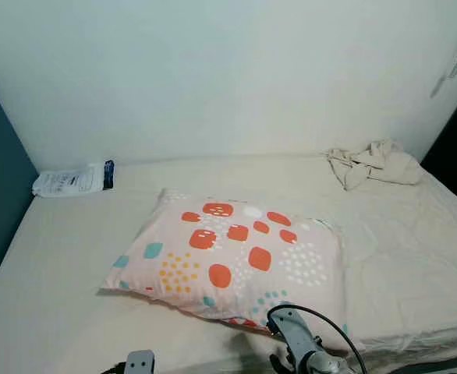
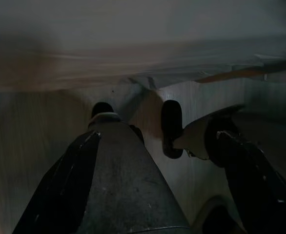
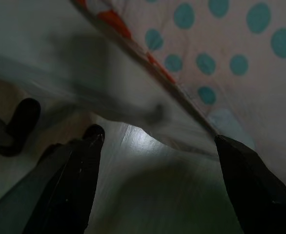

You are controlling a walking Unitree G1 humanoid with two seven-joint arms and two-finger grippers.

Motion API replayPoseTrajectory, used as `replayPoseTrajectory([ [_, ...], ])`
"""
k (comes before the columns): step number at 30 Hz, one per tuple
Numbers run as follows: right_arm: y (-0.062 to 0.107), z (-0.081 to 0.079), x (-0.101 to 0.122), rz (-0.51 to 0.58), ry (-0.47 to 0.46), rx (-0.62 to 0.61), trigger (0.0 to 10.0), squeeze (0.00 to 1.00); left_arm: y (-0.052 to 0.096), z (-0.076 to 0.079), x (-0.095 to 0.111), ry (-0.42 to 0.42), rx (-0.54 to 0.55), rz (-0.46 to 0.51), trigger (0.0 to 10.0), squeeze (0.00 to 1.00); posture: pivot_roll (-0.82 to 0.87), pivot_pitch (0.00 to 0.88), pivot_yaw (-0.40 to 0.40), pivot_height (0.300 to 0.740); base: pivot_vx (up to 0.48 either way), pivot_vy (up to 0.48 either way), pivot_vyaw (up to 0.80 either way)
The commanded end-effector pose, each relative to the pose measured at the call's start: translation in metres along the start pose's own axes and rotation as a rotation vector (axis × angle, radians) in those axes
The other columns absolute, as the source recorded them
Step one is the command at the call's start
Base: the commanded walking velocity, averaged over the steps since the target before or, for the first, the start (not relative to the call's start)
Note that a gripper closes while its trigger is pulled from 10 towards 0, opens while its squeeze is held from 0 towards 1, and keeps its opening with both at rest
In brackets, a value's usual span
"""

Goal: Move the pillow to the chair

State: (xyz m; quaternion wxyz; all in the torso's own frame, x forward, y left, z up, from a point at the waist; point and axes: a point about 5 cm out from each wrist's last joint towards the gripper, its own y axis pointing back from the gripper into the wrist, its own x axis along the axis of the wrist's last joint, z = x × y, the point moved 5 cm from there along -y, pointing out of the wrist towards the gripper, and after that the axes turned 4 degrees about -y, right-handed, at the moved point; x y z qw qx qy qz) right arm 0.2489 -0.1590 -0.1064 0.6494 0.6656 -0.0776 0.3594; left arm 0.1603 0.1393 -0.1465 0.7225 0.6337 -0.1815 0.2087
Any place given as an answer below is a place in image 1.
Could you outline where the pink pillow with coloured spots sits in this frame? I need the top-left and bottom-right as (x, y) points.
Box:
(100, 187), (363, 351)

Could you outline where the bed with cream sheet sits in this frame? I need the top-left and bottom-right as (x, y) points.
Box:
(0, 152), (457, 374)

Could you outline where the crumpled beige cloth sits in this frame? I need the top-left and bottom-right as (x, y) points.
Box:
(325, 139), (425, 192)

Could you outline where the white plastic wipes pack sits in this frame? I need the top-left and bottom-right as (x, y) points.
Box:
(31, 160), (116, 199)

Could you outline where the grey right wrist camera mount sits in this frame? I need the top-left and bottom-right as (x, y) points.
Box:
(267, 306), (324, 361)

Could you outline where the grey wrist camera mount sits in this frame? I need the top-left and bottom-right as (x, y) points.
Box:
(267, 306), (324, 361)
(124, 350), (156, 374)

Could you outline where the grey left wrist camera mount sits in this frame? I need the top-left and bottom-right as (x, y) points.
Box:
(124, 350), (156, 374)

